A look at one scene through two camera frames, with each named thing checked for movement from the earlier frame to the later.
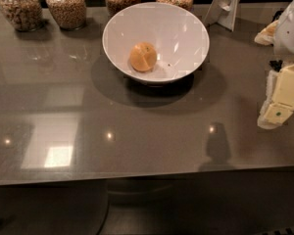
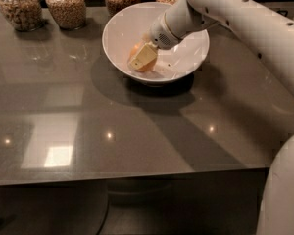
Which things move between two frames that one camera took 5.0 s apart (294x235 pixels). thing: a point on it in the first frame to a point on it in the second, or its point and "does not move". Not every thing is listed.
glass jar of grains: x=68 y=5 does not move
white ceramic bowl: x=178 y=36 does not move
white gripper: x=291 y=33 to x=161 y=33
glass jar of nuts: x=22 y=6 does not move
